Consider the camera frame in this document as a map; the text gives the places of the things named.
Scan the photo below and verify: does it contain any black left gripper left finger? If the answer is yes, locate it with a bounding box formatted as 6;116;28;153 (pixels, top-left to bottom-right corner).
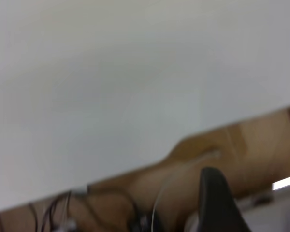
198;166;253;232

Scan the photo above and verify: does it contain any white tablecloth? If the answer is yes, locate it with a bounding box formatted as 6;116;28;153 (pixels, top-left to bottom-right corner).
0;0;290;215

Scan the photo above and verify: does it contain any thick black cable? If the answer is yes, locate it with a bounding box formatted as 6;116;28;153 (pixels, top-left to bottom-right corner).
120;193;165;232

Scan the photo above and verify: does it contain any thin dark cable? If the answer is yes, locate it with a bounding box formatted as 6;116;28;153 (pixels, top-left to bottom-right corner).
28;202;41;232
41;190;73;232

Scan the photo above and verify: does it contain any white flat bar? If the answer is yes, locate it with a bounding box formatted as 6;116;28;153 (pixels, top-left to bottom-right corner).
272;173;290;191

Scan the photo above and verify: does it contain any thin white cable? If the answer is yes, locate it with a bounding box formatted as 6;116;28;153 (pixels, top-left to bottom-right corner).
151;149;222;232

